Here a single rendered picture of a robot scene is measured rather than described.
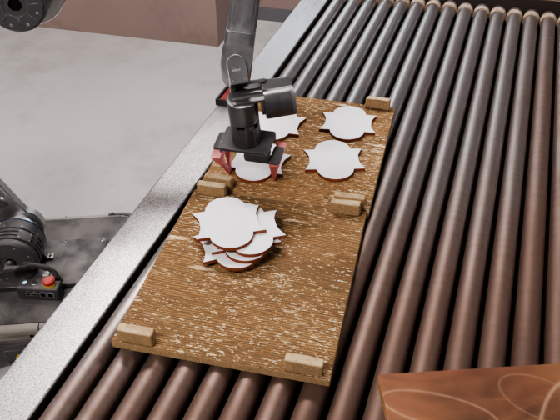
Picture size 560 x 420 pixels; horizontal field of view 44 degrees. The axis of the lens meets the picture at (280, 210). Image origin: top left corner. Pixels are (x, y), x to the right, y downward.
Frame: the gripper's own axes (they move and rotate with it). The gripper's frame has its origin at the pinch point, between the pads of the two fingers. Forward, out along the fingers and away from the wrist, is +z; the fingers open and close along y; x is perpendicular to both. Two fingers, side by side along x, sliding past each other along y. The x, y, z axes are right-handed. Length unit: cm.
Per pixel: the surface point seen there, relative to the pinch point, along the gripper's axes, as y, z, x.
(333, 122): 12.5, 4.8, 23.3
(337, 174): 17.1, 1.1, 3.5
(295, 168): 8.1, 2.0, 4.5
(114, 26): -163, 132, 225
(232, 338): 9.3, -6.9, -42.3
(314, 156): 11.2, 2.1, 8.9
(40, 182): -129, 110, 78
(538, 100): 59, 13, 49
